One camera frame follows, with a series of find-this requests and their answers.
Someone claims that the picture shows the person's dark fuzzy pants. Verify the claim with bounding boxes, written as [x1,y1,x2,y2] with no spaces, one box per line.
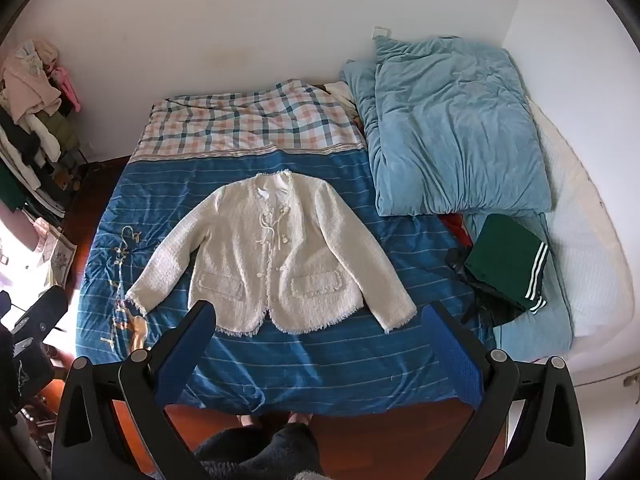
[192,422,322,480]

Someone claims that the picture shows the white pillow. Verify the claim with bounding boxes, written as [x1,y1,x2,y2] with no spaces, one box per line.
[325,80,359,112]

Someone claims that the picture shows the green pants with white stripes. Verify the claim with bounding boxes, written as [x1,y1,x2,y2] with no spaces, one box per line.
[464,214,551,316]

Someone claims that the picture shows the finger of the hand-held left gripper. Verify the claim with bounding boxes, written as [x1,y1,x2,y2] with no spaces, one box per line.
[14,285,69,342]

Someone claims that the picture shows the light blue sheet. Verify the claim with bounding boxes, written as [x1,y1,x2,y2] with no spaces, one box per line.
[465,210,574,362]

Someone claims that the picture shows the red cloth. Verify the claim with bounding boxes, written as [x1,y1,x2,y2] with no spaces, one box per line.
[440,212,472,249]

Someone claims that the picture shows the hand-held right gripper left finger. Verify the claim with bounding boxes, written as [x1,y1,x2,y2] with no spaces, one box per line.
[50,300,218,480]

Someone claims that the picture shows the cream tweed jacket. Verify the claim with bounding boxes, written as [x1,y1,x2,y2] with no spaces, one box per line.
[122,171,418,336]

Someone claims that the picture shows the black garment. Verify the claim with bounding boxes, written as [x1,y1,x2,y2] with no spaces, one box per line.
[445,247,526,328]

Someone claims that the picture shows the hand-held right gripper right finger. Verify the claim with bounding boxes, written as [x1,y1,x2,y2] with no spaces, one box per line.
[420,301,587,480]

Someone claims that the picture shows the blue striped blanket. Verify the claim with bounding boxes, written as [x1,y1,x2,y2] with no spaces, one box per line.
[75,152,496,417]

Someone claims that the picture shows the white quilted mattress cover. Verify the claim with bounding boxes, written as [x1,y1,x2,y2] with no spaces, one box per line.
[525,95,636,339]

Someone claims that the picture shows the light blue quilt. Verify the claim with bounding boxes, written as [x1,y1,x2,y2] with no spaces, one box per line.
[342,35,553,218]

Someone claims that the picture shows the floral print cushion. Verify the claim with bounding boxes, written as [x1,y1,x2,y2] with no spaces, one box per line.
[30,217,79,289]

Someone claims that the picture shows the plaid blanket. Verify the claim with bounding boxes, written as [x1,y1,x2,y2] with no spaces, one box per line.
[135,80,368,163]

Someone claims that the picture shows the pile of clothes on rack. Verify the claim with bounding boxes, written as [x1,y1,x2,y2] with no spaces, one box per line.
[0,37,83,221]

